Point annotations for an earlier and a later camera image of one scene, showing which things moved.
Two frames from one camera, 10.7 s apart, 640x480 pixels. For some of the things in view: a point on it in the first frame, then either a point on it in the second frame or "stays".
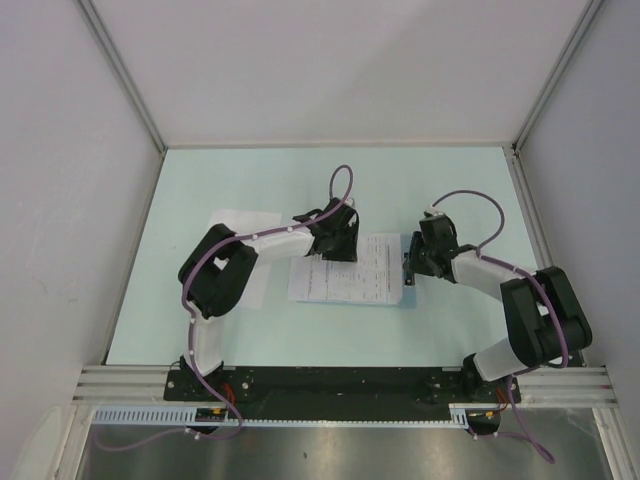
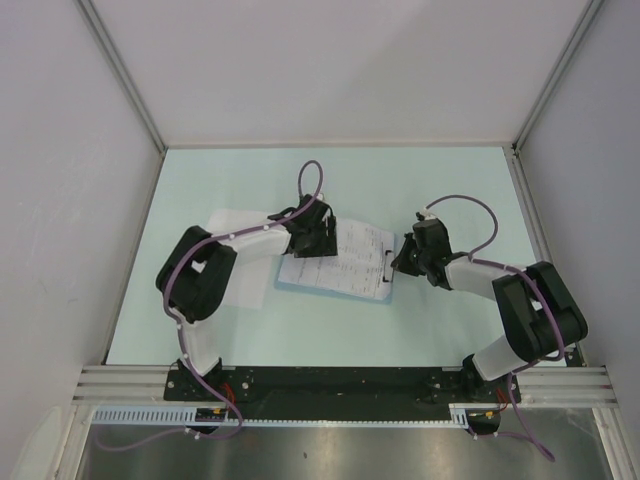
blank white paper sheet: x=249 y=223 stays
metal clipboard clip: x=409 y=276 → x=385 y=268
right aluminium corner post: x=591 y=10 stays
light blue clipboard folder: x=409 y=292 → x=362 y=269
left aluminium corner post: x=91 y=12 stays
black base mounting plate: x=336 y=393 stays
